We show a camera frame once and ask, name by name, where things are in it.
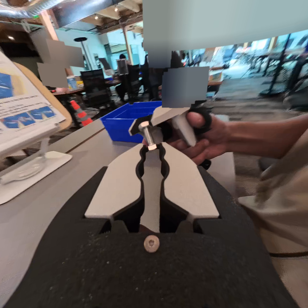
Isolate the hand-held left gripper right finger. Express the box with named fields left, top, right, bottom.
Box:
left=158, top=143, right=220, bottom=229

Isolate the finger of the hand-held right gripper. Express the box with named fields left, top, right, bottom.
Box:
left=129, top=116, right=162, bottom=140
left=152, top=107, right=190, bottom=124

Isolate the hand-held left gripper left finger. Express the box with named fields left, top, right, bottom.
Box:
left=85, top=144, right=147, bottom=230

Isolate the silver bolt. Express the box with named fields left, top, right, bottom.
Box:
left=139, top=121, right=158, bottom=149

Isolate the person's right forearm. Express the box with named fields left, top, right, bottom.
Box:
left=227, top=113, right=308, bottom=159

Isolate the person's right hand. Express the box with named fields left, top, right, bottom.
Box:
left=168, top=111, right=232, bottom=166

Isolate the blue storage bin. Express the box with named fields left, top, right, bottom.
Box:
left=100, top=100, right=164, bottom=143

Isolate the black office chair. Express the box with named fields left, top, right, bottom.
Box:
left=80, top=69, right=114, bottom=114

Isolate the orange striped traffic cone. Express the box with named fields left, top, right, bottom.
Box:
left=70, top=100, right=93, bottom=127

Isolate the white document stand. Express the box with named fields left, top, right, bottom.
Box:
left=0, top=137, right=73, bottom=205

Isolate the white instruction board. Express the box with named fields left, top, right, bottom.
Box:
left=0, top=51, right=66, bottom=157

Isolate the silver ventilation duct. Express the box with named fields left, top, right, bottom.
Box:
left=0, top=0, right=65, bottom=20

